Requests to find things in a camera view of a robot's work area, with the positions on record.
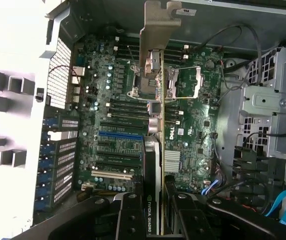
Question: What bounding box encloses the white expansion slot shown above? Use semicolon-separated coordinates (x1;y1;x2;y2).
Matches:
91;169;134;181

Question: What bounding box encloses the silver chipset heat sink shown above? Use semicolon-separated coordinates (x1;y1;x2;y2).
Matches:
164;149;181;174

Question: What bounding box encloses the blue expansion slot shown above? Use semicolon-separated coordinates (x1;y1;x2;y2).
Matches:
98;131;144;141

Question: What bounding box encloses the green Dell motherboard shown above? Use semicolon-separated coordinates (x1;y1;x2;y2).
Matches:
71;37;225;198

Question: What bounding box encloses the CPU socket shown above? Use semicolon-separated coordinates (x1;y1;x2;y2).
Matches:
129;63;176;101

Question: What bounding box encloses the metal socket cover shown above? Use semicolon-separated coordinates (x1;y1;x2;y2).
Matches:
169;66;205;100

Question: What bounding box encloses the metal disk bay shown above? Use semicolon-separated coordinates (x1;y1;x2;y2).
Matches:
235;46;286;156

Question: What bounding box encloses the thin locking lever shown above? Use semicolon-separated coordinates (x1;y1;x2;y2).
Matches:
126;44;139;69

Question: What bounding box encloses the grey parts rack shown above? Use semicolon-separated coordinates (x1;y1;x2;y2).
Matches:
0;66;36;170

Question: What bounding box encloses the open black PC case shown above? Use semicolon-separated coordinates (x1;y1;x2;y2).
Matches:
32;0;286;240

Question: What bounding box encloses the thin blue panel wire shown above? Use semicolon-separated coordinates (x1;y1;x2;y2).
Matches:
201;179;220;196

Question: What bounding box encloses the yellow black power wire bundle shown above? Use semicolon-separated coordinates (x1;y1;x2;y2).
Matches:
77;188;124;203

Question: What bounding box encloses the light blue SATA wire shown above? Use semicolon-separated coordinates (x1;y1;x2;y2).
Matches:
264;189;286;226

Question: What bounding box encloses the red black fan wire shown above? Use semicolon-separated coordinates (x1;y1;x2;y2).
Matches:
49;64;83;86

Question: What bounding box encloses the dark looped case wire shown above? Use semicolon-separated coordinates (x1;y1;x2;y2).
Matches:
199;23;264;86

